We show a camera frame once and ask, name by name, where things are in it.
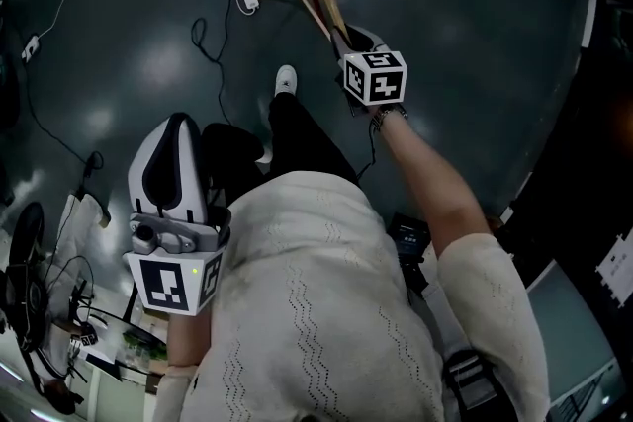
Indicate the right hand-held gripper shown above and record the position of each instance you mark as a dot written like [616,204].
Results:
[381,79]

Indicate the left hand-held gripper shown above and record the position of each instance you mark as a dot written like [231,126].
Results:
[168,281]

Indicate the person's right forearm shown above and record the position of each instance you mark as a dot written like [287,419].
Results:
[425,173]

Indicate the person's left forearm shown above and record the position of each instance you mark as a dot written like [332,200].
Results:
[185,341]

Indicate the person's white shoe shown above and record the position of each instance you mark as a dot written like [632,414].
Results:
[286,80]

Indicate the person's black trousers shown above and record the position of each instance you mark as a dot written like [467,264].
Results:
[306,138]

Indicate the white cloth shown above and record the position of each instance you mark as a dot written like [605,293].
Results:
[76,237]

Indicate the round glass table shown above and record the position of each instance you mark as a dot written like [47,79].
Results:
[116,341]

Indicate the white power adapter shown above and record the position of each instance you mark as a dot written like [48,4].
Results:
[31,48]

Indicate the person's cream knit sweater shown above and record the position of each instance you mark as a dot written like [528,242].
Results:
[316,291]

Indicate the black waist device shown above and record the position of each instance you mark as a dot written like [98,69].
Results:
[408,237]

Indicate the white paper door notice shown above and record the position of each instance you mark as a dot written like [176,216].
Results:
[618,269]

